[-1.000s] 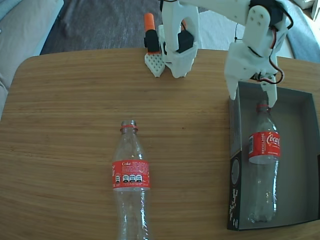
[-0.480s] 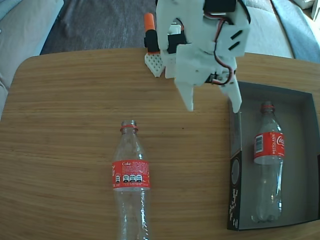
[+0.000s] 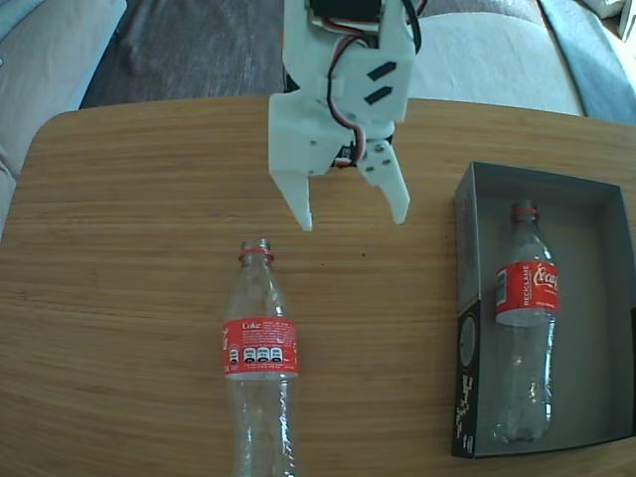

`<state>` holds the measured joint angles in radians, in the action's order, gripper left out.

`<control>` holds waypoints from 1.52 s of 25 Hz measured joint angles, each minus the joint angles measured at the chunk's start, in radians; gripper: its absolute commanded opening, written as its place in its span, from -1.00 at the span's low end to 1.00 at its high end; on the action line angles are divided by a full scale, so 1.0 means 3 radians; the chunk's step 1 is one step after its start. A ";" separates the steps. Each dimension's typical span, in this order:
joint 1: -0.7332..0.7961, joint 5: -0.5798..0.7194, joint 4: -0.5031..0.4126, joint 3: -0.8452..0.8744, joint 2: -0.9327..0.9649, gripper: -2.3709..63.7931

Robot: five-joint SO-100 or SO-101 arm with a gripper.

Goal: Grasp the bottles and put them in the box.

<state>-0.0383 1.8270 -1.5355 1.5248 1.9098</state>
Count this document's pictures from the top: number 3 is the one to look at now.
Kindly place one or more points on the dark grey rug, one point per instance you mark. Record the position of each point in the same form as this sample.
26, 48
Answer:
208, 49

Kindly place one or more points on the blue-grey blanket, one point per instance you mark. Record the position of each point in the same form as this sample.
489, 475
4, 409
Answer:
596, 64

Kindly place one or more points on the clear bottle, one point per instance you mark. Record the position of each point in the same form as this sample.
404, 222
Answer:
526, 293
258, 348

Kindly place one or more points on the light grey sofa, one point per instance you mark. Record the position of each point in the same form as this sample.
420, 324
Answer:
45, 74
477, 64

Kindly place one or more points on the grey cardboard box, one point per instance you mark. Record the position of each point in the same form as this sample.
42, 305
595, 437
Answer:
586, 248

